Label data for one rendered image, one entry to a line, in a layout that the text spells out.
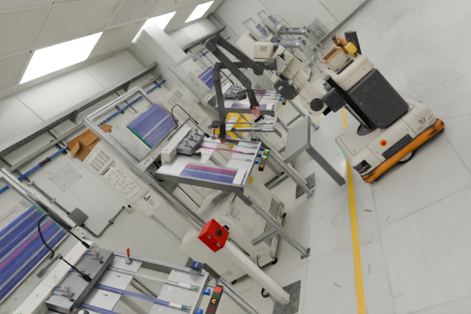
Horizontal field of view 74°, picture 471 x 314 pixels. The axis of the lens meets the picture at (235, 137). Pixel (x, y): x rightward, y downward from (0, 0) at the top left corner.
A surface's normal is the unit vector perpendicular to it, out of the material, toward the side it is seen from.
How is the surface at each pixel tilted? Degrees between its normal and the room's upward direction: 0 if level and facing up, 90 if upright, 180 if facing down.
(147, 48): 90
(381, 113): 90
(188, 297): 47
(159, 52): 90
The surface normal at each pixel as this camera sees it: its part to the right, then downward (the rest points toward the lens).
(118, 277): 0.00, -0.88
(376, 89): -0.09, 0.31
